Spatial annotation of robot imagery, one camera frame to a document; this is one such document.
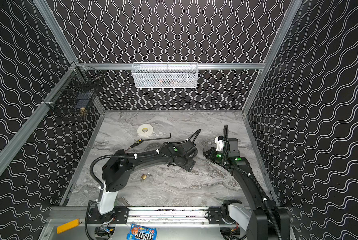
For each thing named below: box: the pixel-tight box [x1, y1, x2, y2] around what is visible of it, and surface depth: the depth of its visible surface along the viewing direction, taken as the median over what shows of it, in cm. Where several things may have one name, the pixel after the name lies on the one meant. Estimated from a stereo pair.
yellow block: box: [56, 218, 80, 234], surface depth 73 cm
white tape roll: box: [137, 123, 154, 138], surface depth 111 cm
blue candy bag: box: [126, 223, 157, 240], surface depth 70 cm
